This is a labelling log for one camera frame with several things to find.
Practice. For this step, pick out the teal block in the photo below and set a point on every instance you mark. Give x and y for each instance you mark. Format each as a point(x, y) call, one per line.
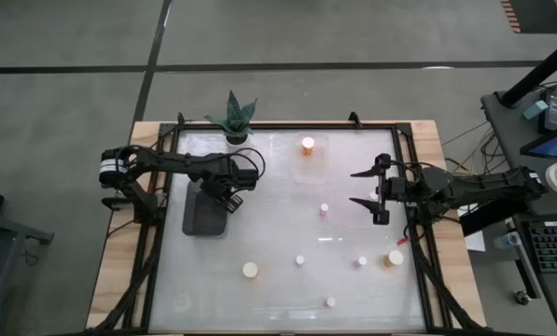
point(534, 110)

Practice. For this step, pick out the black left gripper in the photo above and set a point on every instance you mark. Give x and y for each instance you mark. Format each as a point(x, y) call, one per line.
point(217, 179)

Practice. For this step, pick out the snake plant in white pot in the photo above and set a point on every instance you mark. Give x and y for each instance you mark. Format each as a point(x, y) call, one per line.
point(236, 116)

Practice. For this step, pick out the dark grey desk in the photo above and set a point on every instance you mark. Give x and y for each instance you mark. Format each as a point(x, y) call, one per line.
point(511, 112)

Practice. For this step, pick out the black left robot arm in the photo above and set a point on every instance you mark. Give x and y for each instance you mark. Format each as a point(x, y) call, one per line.
point(166, 161)

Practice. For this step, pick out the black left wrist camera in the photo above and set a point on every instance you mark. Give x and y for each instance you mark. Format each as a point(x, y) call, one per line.
point(247, 178)

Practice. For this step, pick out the black caster wheel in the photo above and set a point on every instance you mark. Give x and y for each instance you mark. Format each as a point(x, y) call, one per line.
point(522, 297)

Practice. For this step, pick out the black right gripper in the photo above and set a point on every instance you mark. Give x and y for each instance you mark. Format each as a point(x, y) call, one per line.
point(397, 189)

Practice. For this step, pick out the black metal table frame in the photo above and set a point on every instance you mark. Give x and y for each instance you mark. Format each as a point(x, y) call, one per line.
point(282, 125)

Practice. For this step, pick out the dark mat orange stripes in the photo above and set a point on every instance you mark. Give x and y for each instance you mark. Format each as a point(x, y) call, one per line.
point(539, 16)

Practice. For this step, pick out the black backlit keyboard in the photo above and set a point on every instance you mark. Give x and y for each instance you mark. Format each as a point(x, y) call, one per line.
point(555, 247)

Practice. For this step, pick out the clear plastic bin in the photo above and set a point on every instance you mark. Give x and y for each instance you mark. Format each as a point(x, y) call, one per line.
point(313, 170)

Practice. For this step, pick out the grey side desk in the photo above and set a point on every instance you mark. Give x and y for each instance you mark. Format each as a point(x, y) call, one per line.
point(12, 226)

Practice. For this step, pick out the white paper sheet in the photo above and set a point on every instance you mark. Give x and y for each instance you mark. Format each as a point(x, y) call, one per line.
point(476, 242)

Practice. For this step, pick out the dark grey bin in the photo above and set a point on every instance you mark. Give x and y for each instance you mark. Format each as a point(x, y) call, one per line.
point(203, 219)

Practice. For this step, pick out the clear water bottle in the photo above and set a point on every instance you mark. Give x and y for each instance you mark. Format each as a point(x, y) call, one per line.
point(506, 241)

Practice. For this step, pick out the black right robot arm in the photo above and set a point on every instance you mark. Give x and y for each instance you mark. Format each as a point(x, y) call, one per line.
point(483, 186)

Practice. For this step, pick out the black diagonal pole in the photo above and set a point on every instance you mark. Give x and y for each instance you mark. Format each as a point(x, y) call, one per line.
point(539, 70)

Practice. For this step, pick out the small red object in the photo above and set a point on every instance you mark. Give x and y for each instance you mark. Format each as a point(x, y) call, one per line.
point(403, 241)

